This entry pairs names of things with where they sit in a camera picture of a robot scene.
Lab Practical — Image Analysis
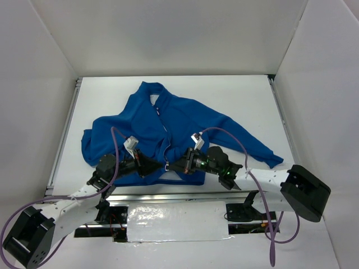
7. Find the silver zipper pull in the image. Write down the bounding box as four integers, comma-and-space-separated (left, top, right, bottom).
164, 161, 170, 172

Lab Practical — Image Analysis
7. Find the blue zip-up fleece jacket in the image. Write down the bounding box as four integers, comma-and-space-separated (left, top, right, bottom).
81, 82, 284, 168

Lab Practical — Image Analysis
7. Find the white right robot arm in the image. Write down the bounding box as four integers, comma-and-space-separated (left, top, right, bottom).
166, 146, 331, 222

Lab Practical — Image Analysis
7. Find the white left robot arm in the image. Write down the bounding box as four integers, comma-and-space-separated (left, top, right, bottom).
2, 150, 162, 268

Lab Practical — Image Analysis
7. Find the white foil-taped front panel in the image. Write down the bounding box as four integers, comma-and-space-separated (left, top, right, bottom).
127, 201, 231, 243

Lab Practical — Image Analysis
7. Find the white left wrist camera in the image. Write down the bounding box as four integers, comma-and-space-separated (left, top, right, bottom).
123, 136, 139, 158

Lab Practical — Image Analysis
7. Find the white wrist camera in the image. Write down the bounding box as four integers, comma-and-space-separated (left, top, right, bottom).
123, 136, 139, 158
191, 132, 205, 151

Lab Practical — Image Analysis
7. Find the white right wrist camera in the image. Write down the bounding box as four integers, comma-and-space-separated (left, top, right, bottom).
191, 132, 205, 151

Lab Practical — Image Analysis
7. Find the aluminium front rail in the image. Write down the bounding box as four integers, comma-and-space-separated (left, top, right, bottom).
42, 189, 309, 203

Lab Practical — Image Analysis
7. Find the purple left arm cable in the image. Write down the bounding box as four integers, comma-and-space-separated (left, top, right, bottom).
0, 127, 130, 267

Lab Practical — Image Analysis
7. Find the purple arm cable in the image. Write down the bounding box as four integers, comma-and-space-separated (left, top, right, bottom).
0, 127, 130, 267
200, 127, 300, 267

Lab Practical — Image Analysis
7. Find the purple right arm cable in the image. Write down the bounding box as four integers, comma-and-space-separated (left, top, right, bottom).
200, 127, 300, 267

